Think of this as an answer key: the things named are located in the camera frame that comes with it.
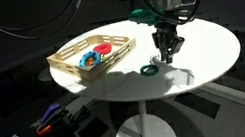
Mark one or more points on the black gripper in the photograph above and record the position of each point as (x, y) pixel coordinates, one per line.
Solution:
(167, 32)

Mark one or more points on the wooden slatted box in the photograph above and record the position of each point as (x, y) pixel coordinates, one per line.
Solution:
(96, 71)

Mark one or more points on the purple and orange clamp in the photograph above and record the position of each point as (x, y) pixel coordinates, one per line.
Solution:
(51, 116)

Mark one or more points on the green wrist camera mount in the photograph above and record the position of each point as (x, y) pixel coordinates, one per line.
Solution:
(143, 15)

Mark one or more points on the white table pedestal base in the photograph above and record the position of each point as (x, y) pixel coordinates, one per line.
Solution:
(145, 132)

